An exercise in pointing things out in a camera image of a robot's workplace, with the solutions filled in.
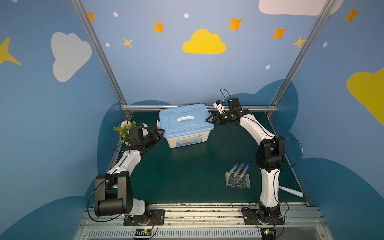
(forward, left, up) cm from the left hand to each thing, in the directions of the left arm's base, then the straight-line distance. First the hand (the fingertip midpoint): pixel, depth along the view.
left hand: (161, 133), depth 89 cm
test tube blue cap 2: (-20, -48, -1) cm, 53 cm away
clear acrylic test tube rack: (-24, -45, -14) cm, 53 cm away
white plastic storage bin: (+1, -16, -9) cm, 19 cm away
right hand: (+10, -30, +2) cm, 32 cm away
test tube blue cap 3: (-20, -42, -10) cm, 47 cm away
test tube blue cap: (-19, -45, -12) cm, 51 cm away
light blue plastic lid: (+10, -14, +2) cm, 17 cm away
